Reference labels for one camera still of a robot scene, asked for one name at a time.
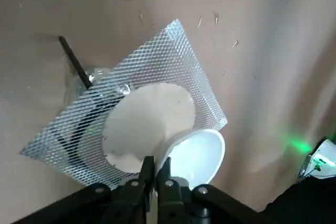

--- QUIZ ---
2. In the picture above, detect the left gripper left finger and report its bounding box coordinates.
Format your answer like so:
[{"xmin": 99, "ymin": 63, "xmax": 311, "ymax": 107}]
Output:
[{"xmin": 15, "ymin": 155, "xmax": 155, "ymax": 224}]

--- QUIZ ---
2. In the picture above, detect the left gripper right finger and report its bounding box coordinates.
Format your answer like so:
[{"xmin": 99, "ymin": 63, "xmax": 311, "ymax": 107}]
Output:
[{"xmin": 156, "ymin": 157, "xmax": 274, "ymax": 224}]

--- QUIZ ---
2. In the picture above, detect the small white crucible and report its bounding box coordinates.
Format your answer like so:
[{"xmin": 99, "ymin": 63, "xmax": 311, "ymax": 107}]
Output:
[{"xmin": 153, "ymin": 127, "xmax": 226, "ymax": 192}]

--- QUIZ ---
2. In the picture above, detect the glass alcohol lamp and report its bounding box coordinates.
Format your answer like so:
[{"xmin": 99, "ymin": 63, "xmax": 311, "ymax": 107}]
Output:
[{"xmin": 65, "ymin": 66, "xmax": 132, "ymax": 99}]

